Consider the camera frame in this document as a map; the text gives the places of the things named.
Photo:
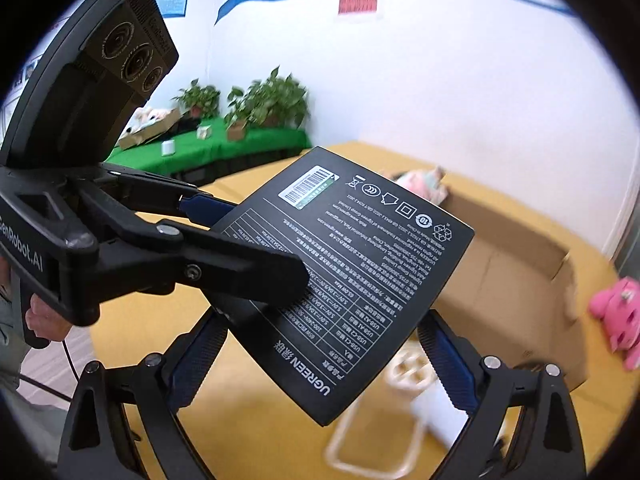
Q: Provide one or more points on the brown cardboard box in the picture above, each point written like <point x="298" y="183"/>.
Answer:
<point x="500" y="280"/>

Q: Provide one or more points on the black charger box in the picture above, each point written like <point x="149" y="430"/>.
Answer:
<point x="350" y="260"/>

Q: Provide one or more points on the white folding phone stand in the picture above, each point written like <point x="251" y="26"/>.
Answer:
<point x="440" y="415"/>

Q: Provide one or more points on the white cup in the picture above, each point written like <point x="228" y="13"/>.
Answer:
<point x="168" y="148"/>

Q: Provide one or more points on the cream phone case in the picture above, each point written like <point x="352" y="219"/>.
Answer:
<point x="406" y="382"/>

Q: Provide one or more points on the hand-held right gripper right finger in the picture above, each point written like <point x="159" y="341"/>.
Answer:
<point x="445" y="360"/>

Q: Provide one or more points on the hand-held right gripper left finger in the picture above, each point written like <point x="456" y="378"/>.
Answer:
<point x="197" y="360"/>

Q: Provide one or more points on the red notice sign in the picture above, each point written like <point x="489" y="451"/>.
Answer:
<point x="357" y="5"/>

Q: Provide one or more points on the small cardboard box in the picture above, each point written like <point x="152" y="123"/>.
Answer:
<point x="237" y="131"/>

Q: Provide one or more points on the person's left hand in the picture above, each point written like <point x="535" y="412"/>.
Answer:
<point x="47" y="322"/>

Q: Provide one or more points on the green-clothed table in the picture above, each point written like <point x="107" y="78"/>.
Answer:
<point x="250" y="142"/>

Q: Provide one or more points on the large potted plant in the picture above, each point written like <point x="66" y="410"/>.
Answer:
<point x="275" y="100"/>

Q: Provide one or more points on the pink plush toy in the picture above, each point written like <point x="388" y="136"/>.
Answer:
<point x="617" y="310"/>

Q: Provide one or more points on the small white box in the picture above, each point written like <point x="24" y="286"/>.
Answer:
<point x="204" y="132"/>

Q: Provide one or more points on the small potted plant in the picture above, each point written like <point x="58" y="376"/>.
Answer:
<point x="200" y="97"/>

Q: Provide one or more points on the white plush toy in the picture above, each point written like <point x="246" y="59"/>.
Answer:
<point x="145" y="117"/>

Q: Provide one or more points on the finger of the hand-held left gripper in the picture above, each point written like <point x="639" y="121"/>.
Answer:
<point x="200" y="208"/>
<point x="235" y="265"/>

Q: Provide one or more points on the pink and teal pig plush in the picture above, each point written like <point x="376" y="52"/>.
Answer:
<point x="422" y="182"/>

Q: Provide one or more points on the open cardboard box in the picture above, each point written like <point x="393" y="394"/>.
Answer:
<point x="150" y="134"/>

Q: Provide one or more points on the grey metal partition frame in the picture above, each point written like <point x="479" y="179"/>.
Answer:
<point x="627" y="255"/>

